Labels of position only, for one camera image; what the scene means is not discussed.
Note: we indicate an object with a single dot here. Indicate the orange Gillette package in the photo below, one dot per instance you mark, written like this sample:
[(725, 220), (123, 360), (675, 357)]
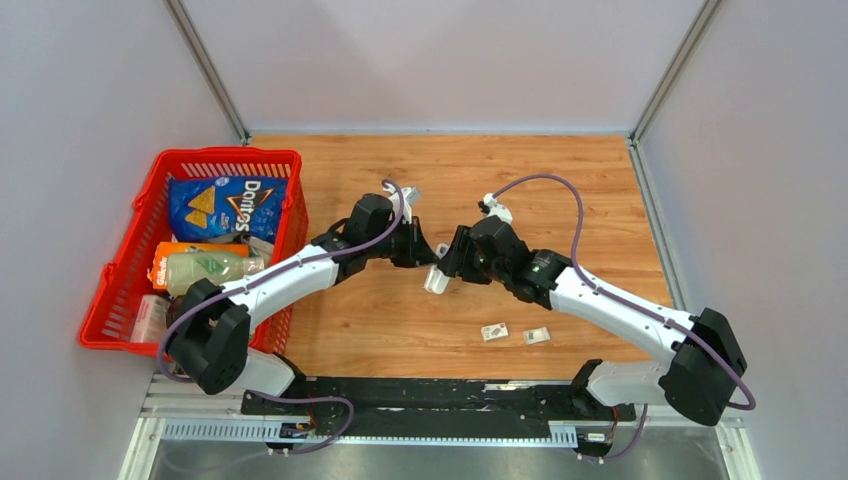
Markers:
[(165, 249)]

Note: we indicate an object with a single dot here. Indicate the small clear staple box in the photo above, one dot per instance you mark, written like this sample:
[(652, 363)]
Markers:
[(535, 336)]

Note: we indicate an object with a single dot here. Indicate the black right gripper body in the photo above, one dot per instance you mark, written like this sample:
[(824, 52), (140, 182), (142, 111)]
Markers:
[(468, 264)]

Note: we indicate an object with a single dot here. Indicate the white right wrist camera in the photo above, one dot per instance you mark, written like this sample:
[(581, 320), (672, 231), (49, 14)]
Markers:
[(491, 207)]

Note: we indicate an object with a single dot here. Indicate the aluminium frame rail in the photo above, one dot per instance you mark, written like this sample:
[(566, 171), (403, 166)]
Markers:
[(177, 411)]

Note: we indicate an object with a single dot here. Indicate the dark jar with white lid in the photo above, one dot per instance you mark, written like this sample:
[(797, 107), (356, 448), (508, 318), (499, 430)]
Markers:
[(175, 310)]

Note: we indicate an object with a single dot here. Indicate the pale green lotion bottle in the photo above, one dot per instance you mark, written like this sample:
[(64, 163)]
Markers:
[(184, 269)]

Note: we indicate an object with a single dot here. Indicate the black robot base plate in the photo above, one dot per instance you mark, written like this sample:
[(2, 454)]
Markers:
[(442, 408)]

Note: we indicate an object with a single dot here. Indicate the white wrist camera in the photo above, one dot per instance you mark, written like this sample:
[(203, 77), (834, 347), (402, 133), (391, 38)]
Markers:
[(491, 207), (403, 200)]

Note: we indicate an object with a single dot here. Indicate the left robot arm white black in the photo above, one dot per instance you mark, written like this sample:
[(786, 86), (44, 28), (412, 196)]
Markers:
[(210, 338)]

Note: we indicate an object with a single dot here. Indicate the blue Doritos chip bag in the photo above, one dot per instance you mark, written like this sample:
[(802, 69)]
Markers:
[(208, 208)]

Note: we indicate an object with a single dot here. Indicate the red plastic shopping basket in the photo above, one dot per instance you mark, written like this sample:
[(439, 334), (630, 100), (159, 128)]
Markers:
[(111, 315)]

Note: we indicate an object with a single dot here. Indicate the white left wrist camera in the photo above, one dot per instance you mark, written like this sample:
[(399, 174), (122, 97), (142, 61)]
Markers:
[(403, 200)]

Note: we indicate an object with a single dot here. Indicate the clear pink plastic package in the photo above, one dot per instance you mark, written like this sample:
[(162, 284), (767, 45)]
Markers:
[(150, 323)]

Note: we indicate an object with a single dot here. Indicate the white staple box red label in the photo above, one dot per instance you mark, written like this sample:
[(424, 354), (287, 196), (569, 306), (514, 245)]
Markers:
[(494, 332)]

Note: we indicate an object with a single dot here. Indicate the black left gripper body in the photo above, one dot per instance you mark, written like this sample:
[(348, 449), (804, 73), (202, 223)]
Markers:
[(399, 244)]

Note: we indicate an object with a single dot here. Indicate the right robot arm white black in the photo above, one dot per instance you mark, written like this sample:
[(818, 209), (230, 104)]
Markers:
[(696, 362)]

